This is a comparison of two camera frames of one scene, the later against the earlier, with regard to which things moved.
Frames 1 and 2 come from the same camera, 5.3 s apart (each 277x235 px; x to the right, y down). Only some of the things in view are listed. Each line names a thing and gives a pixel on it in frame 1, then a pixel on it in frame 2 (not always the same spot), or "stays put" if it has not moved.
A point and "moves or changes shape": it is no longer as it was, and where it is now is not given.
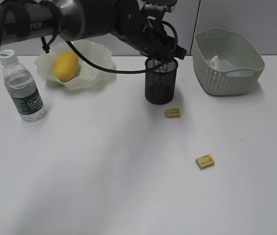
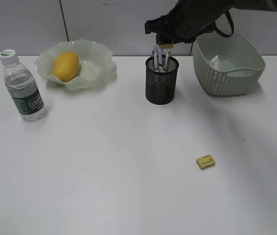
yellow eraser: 173,113 moves or changes shape
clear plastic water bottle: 23,89 stays put
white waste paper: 214,63 stays put
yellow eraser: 205,161 stays put
